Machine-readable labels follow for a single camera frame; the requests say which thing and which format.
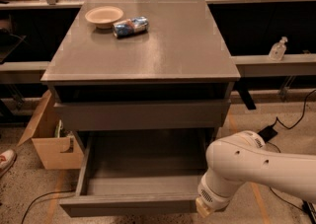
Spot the beige paper bowl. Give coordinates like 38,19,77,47
85,6,123,29

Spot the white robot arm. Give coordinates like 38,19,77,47
196,130,316,217

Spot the clear sanitizer pump bottle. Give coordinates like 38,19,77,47
269,37,288,61

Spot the black power adapter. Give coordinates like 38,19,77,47
258,125,277,142

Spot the open cardboard box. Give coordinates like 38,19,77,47
18,91,84,170

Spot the grey top drawer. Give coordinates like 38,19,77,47
54,99,230,131

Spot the black floor cable left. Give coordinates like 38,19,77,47
21,188,77,224

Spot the white red shoe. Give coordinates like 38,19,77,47
0,149,17,178

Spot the black power strip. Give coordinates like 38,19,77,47
303,201,316,224

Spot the grey drawer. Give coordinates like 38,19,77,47
60,128,209,217
54,99,230,131

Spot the grey drawer cabinet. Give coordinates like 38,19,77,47
40,0,241,137

